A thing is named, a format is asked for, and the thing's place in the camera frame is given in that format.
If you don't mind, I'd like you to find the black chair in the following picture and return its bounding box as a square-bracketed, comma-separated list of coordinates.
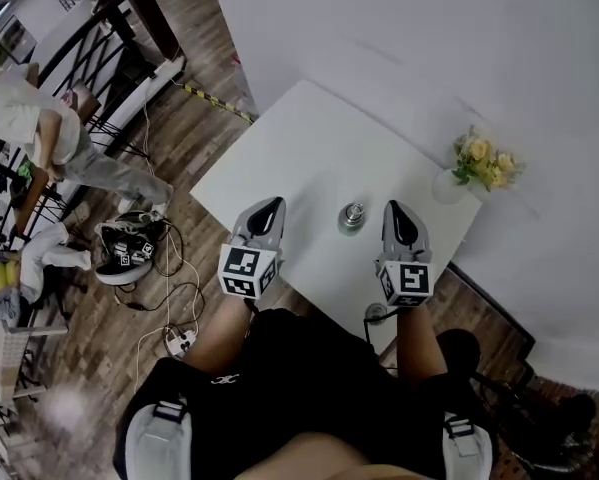
[471, 367, 598, 477]

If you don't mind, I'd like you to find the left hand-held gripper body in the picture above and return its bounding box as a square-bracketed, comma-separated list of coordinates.
[217, 235, 284, 301]

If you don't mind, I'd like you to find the person's right forearm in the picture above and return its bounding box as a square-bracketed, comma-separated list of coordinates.
[396, 303, 451, 390]

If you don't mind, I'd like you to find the silver metal travel cup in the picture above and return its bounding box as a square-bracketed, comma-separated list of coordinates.
[336, 201, 368, 237]

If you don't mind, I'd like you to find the white cable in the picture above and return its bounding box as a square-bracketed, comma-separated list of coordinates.
[136, 217, 203, 389]

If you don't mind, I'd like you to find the white shoulder strap pad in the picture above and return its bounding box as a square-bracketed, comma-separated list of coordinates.
[126, 397, 194, 480]
[441, 410, 495, 480]

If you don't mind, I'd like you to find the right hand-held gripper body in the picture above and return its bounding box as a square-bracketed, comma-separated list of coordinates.
[376, 245, 434, 307]

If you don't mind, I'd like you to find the white vase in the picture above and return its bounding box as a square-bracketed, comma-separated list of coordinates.
[432, 167, 482, 204]

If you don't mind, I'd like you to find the yellow black hazard tape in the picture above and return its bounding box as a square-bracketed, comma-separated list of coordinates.
[182, 81, 256, 125]

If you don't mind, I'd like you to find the dark wooden post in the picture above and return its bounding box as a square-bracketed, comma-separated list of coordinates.
[116, 0, 186, 65]

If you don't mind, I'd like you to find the white power strip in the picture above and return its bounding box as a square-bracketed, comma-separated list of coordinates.
[163, 330, 199, 357]

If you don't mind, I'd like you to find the yellow flower bouquet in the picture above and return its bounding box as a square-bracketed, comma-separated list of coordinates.
[450, 125, 526, 193]

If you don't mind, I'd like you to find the black baseboard strip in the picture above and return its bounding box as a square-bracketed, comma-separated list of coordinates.
[447, 261, 537, 352]

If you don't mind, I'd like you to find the black cable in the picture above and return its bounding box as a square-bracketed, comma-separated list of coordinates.
[113, 217, 205, 314]

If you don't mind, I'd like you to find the person's black shirt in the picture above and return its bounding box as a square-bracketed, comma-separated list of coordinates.
[112, 306, 483, 480]

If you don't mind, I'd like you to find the person's left forearm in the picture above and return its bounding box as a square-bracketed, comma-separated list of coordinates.
[181, 292, 254, 370]

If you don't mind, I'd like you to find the black metal railing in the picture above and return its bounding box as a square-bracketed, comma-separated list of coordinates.
[28, 0, 160, 162]

